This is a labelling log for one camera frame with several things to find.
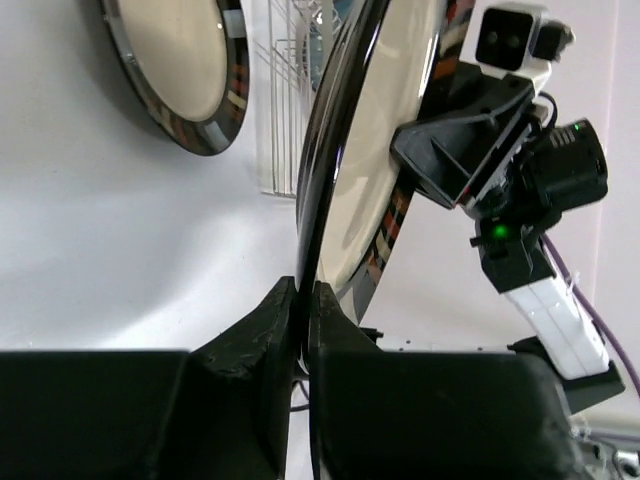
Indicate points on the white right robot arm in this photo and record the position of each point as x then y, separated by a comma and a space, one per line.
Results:
566, 332

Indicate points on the chrome wire dish rack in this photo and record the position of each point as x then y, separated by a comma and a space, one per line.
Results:
284, 101

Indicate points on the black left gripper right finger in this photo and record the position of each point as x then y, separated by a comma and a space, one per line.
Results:
377, 414

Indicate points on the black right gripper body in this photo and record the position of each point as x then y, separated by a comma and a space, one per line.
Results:
554, 169

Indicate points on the dark blue blossom plate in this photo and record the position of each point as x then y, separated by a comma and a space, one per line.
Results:
320, 26

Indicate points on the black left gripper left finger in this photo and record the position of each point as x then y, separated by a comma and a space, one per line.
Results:
219, 412

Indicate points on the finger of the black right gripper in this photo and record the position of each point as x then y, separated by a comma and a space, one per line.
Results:
455, 155

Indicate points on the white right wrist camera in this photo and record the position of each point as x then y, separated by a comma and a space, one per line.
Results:
520, 39

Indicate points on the brown rim cream plate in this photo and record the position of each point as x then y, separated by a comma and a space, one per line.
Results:
389, 61
188, 62

